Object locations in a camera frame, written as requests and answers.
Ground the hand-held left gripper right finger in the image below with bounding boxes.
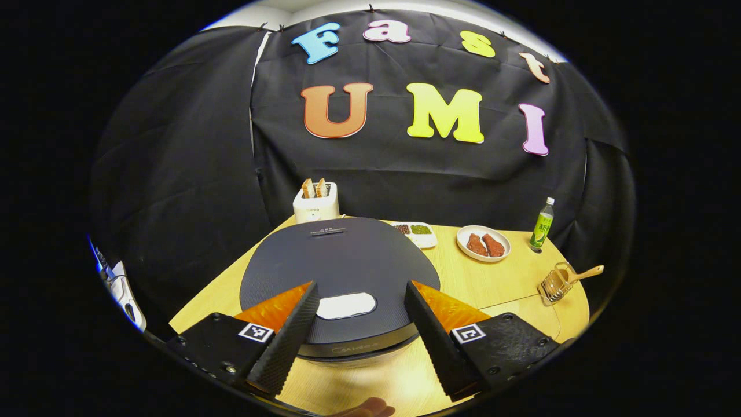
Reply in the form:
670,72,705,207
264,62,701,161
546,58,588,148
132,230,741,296
404,280,561,401

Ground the white divided bean dish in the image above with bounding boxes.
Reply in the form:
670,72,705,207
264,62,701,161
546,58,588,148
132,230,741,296
389,221,438,250

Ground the green drink bottle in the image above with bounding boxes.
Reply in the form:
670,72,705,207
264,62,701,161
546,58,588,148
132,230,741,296
529,197,555,253

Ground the grey rice cooker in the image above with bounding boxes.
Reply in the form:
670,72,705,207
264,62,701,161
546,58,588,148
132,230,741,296
239,217,442,365

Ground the white toaster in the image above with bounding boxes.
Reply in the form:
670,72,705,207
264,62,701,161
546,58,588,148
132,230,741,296
292,181,340,224

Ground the wooden spoon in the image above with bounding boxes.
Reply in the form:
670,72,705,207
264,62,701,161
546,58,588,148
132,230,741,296
559,265,604,288

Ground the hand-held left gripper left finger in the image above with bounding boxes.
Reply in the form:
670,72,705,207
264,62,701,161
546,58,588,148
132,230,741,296
165,281,321,400

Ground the white round plate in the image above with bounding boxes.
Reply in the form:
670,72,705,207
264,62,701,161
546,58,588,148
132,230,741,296
456,225,512,263

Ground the black backdrop cloth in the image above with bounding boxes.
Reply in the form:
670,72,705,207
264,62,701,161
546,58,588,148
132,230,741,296
90,9,634,325

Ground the wire chopstick holder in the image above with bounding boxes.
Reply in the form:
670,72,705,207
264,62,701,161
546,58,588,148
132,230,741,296
537,262,577,306

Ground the white side desk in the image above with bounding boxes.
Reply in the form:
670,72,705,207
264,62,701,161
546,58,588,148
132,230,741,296
96,249,146,332

